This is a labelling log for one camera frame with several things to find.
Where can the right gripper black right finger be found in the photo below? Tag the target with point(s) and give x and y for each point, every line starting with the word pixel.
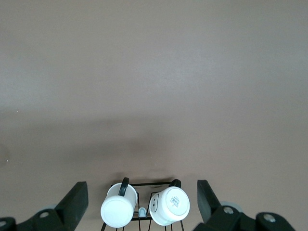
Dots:
pixel 208 204

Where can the white mug with label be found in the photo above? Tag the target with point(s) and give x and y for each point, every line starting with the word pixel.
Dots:
pixel 173 199

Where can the small light blue clip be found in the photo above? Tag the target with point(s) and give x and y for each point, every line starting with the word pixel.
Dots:
pixel 142 211

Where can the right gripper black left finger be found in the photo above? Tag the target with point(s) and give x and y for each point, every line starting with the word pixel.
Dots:
pixel 72 204

